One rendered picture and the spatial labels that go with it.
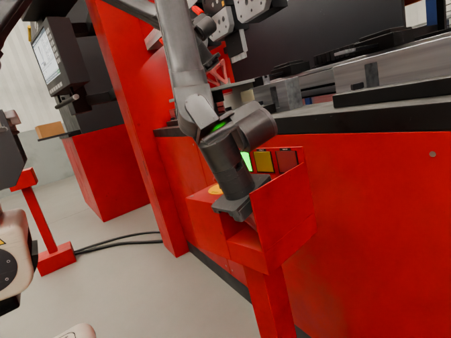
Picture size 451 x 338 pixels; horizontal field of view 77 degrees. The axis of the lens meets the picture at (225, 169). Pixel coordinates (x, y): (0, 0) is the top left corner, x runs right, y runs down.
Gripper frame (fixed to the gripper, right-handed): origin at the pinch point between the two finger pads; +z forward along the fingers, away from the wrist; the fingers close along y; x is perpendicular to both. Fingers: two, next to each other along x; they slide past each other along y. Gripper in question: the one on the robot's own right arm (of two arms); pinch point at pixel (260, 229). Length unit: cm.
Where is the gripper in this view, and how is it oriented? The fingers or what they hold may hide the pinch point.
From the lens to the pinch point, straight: 53.9
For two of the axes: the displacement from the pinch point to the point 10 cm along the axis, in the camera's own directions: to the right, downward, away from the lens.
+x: -6.3, -0.1, 7.7
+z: 4.3, 8.3, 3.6
